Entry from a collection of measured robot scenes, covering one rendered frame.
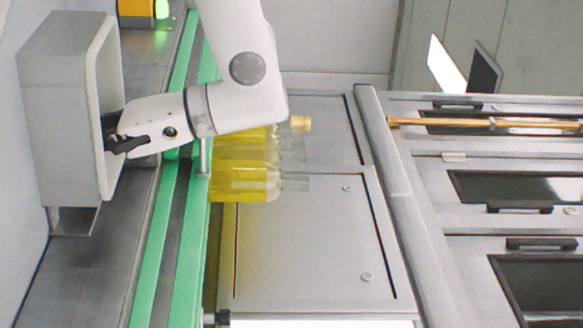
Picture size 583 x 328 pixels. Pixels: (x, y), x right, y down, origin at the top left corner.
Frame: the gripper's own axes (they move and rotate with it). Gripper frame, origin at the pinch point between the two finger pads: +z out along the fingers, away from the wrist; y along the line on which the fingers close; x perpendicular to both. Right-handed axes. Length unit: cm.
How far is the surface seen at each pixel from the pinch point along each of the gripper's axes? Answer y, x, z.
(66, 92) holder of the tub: -8.5, 10.3, -2.9
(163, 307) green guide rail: -19.7, -16.9, -8.0
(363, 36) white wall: 611, -234, -96
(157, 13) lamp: 52, 0, -3
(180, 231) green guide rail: -3.7, -16.9, -8.7
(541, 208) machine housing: 31, -54, -76
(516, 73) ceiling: 290, -154, -158
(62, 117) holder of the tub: -8.5, 7.2, -1.0
